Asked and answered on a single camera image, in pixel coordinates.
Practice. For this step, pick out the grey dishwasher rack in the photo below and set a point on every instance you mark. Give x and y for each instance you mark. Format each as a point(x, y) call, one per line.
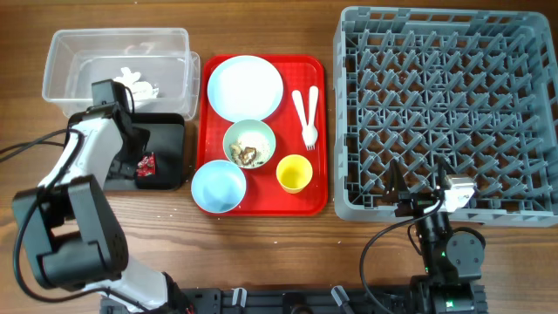
point(477, 88)

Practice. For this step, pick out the black plastic tray bin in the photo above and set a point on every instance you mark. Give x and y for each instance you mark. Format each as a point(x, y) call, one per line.
point(166, 141)

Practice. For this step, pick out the yellow cup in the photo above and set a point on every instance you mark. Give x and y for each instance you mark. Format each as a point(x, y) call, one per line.
point(294, 173)

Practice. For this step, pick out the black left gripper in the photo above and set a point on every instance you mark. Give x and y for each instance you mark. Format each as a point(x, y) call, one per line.
point(143, 135)

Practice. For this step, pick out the light blue plate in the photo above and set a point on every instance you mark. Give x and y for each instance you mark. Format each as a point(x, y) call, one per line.
point(245, 87)

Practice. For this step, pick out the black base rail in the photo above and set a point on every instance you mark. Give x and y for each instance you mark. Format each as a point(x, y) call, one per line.
point(397, 299)

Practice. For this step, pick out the red serving tray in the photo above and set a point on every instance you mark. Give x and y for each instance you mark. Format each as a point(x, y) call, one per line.
point(265, 196)

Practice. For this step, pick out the white plastic spoon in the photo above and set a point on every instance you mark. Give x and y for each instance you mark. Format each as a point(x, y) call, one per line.
point(298, 103)

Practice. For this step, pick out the white plastic fork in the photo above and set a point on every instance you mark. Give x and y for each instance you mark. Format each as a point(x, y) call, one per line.
point(310, 132)

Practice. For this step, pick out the rice and food scraps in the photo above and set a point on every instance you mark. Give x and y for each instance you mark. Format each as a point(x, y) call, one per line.
point(250, 150)

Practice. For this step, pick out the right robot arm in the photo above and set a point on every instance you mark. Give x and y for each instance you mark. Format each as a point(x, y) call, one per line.
point(452, 256)

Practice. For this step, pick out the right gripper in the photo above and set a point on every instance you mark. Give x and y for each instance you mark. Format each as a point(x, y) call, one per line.
point(414, 201)

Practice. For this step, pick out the light blue bowl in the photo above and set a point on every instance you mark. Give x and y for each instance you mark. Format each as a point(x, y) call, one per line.
point(218, 186)

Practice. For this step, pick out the clear plastic waste bin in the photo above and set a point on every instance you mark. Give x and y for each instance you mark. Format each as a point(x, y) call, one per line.
point(77, 58)

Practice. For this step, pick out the crumpled white tissue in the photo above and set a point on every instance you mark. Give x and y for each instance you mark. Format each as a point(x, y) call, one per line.
point(141, 90)

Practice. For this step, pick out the red snack wrapper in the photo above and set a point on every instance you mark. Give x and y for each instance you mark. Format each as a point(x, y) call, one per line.
point(146, 166)

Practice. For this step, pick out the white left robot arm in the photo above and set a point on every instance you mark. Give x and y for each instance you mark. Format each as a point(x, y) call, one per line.
point(69, 242)

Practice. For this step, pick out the green bowl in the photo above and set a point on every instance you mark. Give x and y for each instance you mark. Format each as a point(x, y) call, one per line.
point(248, 125)

